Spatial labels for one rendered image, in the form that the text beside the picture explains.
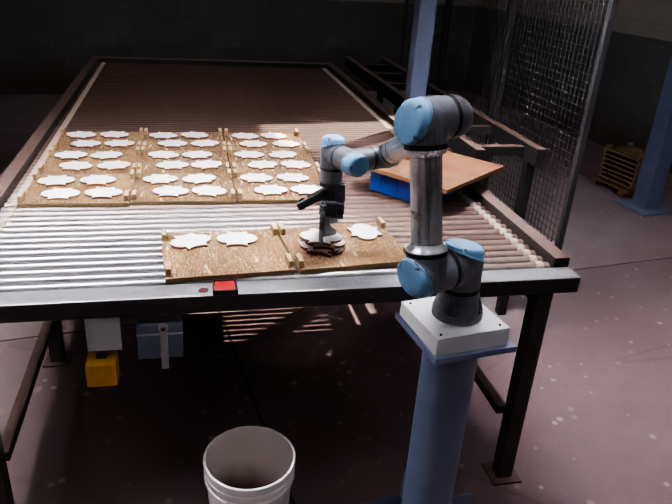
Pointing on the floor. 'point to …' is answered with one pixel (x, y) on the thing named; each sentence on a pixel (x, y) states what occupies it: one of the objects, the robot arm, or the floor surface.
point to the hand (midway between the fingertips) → (320, 236)
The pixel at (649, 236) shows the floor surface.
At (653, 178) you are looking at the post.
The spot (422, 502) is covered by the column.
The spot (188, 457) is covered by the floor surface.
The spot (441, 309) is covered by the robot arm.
